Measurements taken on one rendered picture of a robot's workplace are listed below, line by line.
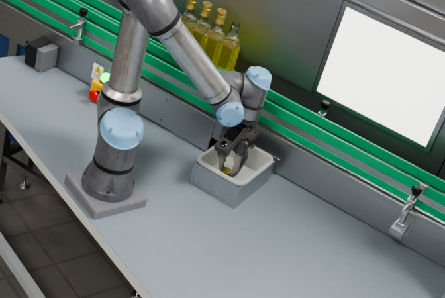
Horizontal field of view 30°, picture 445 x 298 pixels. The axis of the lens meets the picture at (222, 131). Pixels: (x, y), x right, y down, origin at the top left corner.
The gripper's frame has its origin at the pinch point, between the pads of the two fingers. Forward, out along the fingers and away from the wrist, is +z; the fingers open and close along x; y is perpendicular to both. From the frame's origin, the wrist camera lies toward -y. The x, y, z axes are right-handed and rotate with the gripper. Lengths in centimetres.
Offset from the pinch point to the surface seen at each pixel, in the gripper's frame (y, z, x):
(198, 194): -9.5, 5.6, 2.3
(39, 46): 3, -3, 82
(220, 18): 24, -33, 29
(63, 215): 26, 81, 75
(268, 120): 22.4, -10.1, 1.0
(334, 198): 21.4, 2.9, -29.0
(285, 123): 22.9, -11.7, -4.6
